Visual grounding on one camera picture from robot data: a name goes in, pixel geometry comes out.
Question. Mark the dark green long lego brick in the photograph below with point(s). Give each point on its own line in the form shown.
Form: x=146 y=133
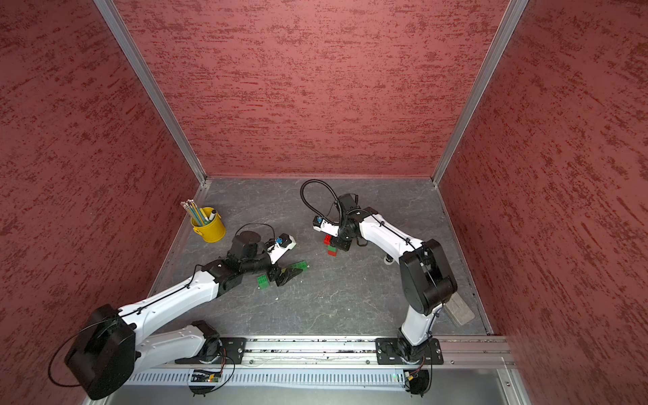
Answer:
x=303 y=265

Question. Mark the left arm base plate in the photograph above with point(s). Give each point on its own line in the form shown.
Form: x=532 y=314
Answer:
x=217 y=351

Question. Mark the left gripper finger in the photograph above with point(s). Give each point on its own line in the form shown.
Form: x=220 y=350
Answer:
x=286 y=275
x=288 y=269

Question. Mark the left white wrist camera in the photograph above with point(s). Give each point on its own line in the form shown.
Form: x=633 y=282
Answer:
x=281 y=245

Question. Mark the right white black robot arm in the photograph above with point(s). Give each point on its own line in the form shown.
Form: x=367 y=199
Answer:
x=426 y=275

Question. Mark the white perforated cable duct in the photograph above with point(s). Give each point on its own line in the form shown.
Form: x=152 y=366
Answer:
x=371 y=379

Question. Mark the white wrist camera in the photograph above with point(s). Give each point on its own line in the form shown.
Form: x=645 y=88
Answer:
x=323 y=225
x=281 y=245

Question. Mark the aluminium rail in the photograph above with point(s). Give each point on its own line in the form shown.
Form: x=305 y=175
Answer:
x=337 y=352

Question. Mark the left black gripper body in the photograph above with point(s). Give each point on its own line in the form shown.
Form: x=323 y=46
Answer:
x=272 y=272

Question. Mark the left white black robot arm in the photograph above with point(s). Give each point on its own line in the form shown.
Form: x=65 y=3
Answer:
x=116 y=343

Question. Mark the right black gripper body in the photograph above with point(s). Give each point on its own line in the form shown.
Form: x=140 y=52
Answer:
x=343 y=240

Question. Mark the grey eraser block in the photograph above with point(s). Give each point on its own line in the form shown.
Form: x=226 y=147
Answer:
x=459 y=311

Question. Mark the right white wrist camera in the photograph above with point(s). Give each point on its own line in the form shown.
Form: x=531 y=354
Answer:
x=323 y=225

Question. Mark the yellow pencil cup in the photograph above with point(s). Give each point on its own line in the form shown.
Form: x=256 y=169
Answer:
x=214 y=230

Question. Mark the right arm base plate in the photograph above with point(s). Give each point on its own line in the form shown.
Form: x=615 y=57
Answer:
x=400 y=352

